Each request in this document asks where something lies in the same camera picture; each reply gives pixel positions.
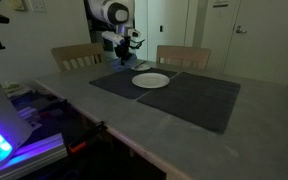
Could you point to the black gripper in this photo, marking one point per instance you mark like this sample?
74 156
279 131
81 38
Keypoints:
125 46

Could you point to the blue microfiber towel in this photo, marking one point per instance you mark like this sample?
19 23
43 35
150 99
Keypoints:
121 66

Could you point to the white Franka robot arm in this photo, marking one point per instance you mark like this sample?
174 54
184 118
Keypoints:
100 8

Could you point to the white robot base blue lights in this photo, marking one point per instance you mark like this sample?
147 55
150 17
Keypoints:
0 110

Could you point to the small white plate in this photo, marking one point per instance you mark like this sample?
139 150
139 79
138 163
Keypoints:
143 67

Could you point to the large white plate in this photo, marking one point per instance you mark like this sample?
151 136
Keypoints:
150 81

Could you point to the door sign plate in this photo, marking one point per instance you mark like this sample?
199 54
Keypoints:
220 3

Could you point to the white kitchen oven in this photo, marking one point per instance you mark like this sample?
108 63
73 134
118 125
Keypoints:
109 55

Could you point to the metal table knife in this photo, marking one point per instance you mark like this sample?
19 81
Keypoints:
139 64

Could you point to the small dark woven placemat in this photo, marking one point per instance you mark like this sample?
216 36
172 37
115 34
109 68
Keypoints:
117 85

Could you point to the wooden slat-back chair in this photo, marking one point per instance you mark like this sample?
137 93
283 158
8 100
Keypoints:
74 51
184 53

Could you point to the large dark woven placemat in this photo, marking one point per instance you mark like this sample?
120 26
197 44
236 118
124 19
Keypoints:
190 100

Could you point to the black orange bar clamp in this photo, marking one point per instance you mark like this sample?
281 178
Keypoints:
85 135

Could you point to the stack of papers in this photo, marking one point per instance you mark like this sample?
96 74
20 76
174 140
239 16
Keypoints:
15 88

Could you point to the white room door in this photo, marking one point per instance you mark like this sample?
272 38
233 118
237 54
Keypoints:
267 40

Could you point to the small black wall switch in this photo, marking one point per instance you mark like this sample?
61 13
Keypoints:
161 28

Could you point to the white wall light switch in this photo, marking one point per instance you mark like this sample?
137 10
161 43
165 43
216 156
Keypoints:
38 5

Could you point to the beige wall thermostat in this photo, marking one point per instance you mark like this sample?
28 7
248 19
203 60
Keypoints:
18 4

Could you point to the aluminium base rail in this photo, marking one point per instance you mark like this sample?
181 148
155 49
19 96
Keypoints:
40 150

